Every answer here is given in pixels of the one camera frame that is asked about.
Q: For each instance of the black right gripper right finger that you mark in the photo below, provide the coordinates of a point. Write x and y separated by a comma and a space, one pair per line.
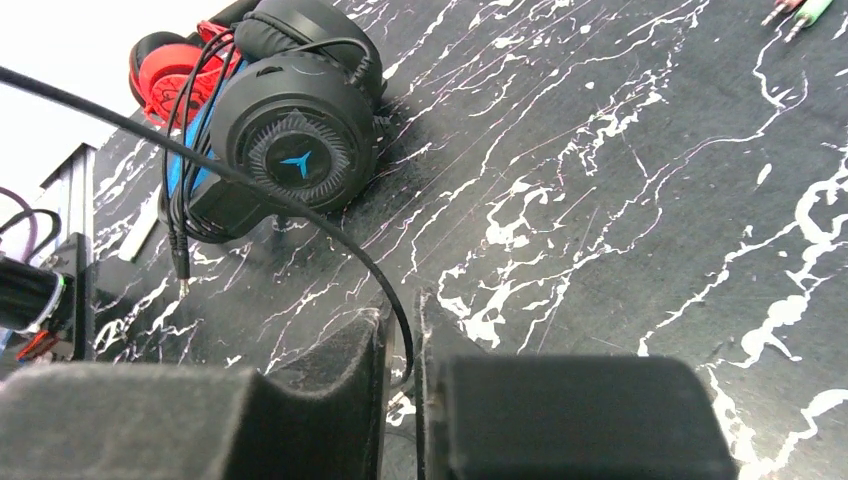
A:
482, 415

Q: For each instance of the white green marker pen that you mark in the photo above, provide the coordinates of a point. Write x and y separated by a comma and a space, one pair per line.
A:
141, 229

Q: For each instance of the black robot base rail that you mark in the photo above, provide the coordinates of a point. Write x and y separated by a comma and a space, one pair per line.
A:
46, 252

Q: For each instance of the blue black headphones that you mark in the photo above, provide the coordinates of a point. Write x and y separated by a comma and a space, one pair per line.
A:
299, 115

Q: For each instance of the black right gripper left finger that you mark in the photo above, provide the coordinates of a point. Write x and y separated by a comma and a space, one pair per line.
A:
320, 416

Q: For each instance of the red headphones with cable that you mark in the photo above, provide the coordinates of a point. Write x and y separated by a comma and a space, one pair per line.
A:
172, 77

